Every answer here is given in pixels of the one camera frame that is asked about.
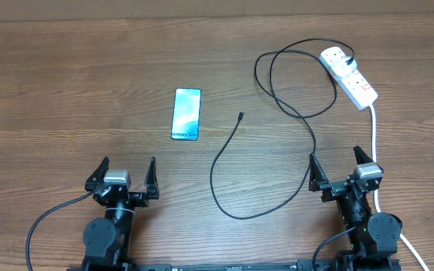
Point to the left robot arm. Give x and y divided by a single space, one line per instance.
107 239

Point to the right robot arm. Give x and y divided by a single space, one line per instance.
373 236

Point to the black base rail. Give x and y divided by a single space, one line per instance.
299 265

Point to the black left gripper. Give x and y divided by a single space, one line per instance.
141 200

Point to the blue screen smartphone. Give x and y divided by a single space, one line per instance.
186 114

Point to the white charger plug adapter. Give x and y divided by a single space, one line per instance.
344 66

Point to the white power strip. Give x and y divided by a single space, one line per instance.
360 92

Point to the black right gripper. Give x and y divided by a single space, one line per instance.
334 189

